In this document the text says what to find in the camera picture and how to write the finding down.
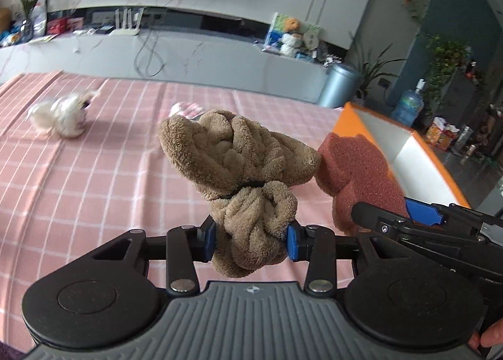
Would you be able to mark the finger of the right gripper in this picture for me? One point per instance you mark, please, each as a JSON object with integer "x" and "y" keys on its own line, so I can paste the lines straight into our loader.
{"x": 377, "y": 220}
{"x": 425, "y": 214}

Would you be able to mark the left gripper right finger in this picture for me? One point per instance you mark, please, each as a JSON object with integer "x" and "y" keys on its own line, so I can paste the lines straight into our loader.
{"x": 321, "y": 248}

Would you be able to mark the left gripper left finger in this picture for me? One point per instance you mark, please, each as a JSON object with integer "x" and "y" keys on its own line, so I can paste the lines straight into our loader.
{"x": 180, "y": 248}

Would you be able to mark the orange white storage box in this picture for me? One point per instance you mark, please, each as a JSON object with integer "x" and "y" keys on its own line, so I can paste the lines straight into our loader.
{"x": 412, "y": 162}

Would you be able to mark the red brown sponge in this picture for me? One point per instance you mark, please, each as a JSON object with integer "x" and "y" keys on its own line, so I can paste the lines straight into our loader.
{"x": 354, "y": 170}

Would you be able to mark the brown towel bundle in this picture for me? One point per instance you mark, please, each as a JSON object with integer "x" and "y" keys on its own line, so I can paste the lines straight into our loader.
{"x": 245, "y": 172}

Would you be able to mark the operator right hand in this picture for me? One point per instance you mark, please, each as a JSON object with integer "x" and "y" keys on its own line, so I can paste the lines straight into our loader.
{"x": 493, "y": 336}

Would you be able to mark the orange snack box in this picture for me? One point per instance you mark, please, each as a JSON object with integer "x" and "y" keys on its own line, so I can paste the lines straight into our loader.
{"x": 441, "y": 134}

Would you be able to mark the blue water jug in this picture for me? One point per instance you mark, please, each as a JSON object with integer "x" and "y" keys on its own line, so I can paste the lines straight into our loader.
{"x": 410, "y": 105}

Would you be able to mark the pink checkered tablecloth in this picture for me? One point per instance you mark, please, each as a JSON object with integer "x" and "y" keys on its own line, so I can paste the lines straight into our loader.
{"x": 62, "y": 198}

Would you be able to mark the grey metal trash can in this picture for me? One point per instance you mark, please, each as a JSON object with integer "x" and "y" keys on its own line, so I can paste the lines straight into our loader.
{"x": 340, "y": 87}

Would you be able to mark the tall leafy floor plant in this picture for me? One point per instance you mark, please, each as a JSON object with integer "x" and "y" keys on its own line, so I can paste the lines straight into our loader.
{"x": 369, "y": 67}

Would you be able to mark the bushy green corner plant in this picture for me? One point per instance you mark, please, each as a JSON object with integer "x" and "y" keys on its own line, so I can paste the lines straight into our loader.
{"x": 447, "y": 56}

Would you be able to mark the white plush toy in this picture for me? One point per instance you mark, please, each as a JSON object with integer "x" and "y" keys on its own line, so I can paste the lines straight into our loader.
{"x": 64, "y": 116}

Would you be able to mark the white marble tv cabinet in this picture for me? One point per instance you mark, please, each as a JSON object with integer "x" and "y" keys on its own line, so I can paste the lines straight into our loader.
{"x": 179, "y": 57}

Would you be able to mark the green painted picture board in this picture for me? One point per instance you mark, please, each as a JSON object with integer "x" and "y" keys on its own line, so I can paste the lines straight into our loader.
{"x": 275, "y": 31}

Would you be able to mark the white wifi router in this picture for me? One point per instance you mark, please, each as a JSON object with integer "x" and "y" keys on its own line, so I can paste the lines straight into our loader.
{"x": 127, "y": 22}

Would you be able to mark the red gift box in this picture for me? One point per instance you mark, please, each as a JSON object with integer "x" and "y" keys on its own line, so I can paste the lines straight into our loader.
{"x": 64, "y": 25}

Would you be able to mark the green plant glass vase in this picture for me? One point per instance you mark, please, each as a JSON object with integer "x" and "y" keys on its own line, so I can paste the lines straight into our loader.
{"x": 28, "y": 6}

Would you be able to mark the golden round vase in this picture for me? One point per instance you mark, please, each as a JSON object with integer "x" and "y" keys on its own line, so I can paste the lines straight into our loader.
{"x": 5, "y": 19}

